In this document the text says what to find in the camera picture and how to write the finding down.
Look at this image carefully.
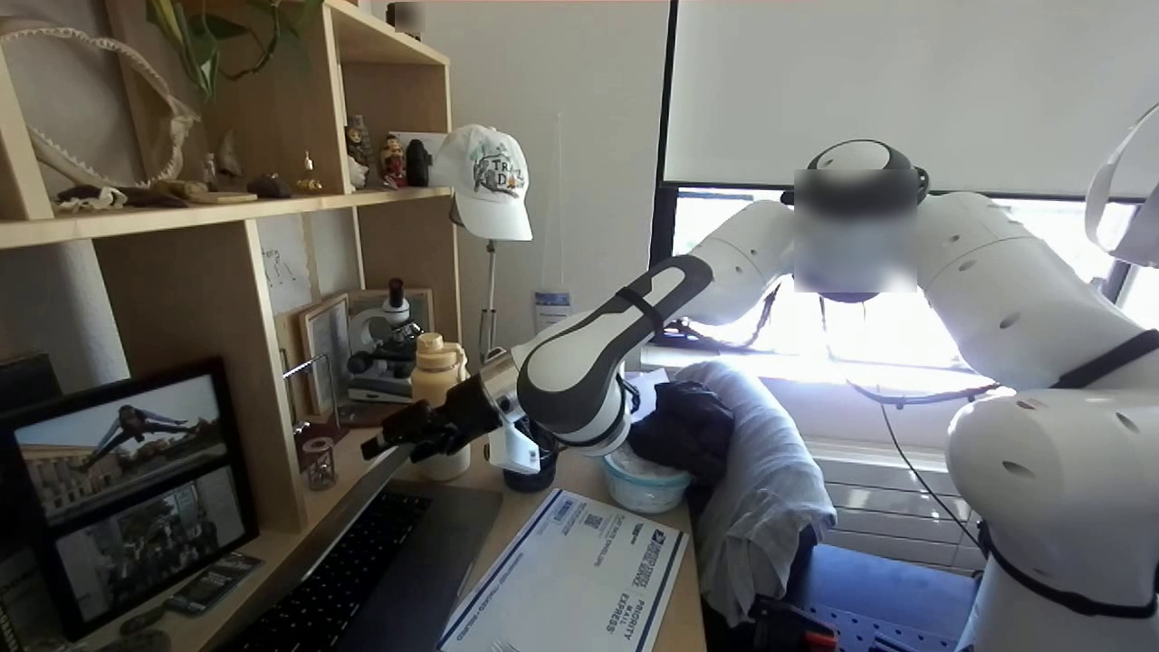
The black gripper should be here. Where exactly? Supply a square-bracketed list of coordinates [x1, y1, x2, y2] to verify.
[358, 377, 506, 469]

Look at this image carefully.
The dark grey laptop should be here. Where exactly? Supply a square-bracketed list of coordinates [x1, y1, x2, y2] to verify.
[215, 440, 512, 652]

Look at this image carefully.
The cream water bottle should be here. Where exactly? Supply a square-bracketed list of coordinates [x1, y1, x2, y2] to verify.
[406, 330, 474, 485]

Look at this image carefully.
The black white microscope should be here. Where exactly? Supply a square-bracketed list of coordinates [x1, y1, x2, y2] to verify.
[342, 275, 429, 408]

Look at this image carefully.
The small glass jar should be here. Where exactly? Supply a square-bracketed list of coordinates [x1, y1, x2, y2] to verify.
[299, 429, 343, 493]

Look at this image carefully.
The wooden framed picture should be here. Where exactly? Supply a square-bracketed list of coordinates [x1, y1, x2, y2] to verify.
[295, 284, 355, 418]

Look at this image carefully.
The metal desk lamp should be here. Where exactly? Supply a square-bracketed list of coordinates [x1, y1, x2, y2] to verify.
[467, 234, 506, 377]

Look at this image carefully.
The white mailing envelope blue stripe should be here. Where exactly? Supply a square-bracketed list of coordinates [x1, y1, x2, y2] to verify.
[438, 485, 694, 652]

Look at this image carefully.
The white bowl blue rim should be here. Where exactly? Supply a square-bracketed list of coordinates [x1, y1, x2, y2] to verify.
[598, 444, 696, 517]

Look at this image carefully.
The light wooden shelf unit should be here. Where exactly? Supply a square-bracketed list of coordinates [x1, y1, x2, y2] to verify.
[0, 0, 473, 652]

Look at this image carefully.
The white baseball cap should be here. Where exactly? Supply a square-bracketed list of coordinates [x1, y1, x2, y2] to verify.
[429, 119, 535, 245]

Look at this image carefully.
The dark cloth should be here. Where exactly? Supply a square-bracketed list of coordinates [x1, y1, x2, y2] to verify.
[623, 380, 743, 482]

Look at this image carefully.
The small brown figurine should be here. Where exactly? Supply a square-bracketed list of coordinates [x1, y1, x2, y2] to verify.
[375, 129, 411, 191]

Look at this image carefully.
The grey cloth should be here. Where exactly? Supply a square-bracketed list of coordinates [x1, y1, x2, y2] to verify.
[667, 358, 841, 633]

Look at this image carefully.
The white bone sculpture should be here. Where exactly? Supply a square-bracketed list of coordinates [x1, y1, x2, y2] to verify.
[0, 14, 203, 204]

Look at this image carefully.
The small dark jar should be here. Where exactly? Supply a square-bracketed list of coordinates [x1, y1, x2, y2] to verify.
[383, 0, 429, 42]

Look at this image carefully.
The green leafy potted plant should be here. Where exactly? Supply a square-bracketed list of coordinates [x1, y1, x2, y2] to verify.
[142, 0, 328, 114]

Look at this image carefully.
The blue perforated panel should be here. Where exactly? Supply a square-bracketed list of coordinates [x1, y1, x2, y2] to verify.
[802, 538, 982, 652]

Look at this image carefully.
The white roller blind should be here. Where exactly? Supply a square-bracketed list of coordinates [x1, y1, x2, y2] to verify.
[661, 0, 1159, 204]

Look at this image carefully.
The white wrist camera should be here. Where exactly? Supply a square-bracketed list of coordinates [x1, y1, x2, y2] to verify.
[487, 403, 549, 482]

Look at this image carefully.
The blue white wall sticker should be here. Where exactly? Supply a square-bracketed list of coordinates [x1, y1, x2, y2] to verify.
[531, 284, 581, 338]

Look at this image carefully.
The black double photo frame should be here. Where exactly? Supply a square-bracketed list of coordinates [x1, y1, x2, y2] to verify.
[0, 352, 261, 642]

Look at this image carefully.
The white strap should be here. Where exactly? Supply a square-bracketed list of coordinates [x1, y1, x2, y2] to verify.
[1081, 97, 1159, 270]

